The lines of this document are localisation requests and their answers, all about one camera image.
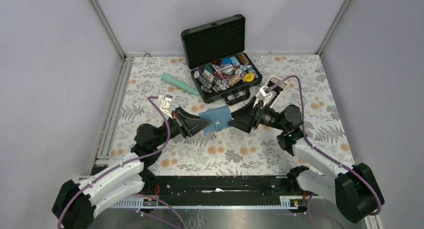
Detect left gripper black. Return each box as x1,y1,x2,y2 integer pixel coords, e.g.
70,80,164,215
153,107,212,148

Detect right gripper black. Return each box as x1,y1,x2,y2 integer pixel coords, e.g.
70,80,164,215
228,96,288,134

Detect blue leather card holder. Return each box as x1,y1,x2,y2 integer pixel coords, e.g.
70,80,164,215
199,105,232,134

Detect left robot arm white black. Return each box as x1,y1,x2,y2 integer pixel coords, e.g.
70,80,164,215
52,107,212,229

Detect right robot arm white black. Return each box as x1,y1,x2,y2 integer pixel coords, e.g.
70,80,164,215
228,98,385,223

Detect white plastic card tray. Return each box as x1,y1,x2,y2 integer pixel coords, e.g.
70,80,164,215
256,75,288,108

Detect yellow round chip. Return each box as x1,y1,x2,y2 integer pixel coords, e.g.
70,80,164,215
243,73,255,83

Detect mint green cylindrical device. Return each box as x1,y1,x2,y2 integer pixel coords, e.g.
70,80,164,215
161,72,200,96

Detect black poker chip case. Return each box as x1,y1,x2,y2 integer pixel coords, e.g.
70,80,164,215
180,14,263,106

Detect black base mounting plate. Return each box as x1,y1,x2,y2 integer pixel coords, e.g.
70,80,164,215
140,166,312,205

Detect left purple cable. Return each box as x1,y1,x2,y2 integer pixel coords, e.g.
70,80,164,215
56,95,173,229

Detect purple cable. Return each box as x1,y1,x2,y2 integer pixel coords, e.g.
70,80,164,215
56,95,173,229
264,75,383,217

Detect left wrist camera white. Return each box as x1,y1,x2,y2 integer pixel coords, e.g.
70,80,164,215
158,94,173,118

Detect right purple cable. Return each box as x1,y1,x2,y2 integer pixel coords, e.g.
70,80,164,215
264,75,383,217

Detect slotted cable duct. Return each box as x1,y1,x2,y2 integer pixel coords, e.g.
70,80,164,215
110,196,300,210

